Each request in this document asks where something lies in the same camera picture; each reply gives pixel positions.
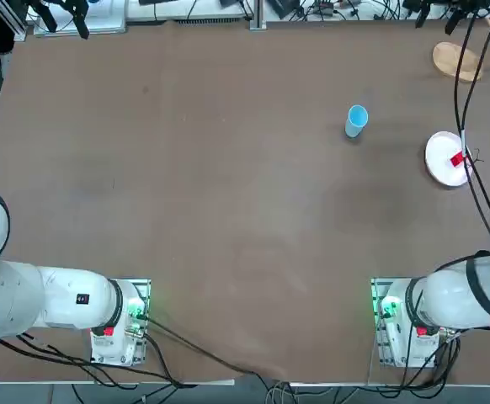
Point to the blue plastic cup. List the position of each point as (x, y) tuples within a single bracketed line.
[(351, 131)]

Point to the red block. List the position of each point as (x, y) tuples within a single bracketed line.
[(456, 160)]

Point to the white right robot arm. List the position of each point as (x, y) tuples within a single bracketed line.
[(447, 294)]

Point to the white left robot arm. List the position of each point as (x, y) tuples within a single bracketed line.
[(60, 299)]

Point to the wooden cup rack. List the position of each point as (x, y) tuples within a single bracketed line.
[(447, 59)]

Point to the pink plate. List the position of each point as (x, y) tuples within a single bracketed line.
[(440, 160)]

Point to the aluminium frame post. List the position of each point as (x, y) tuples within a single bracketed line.
[(257, 17)]

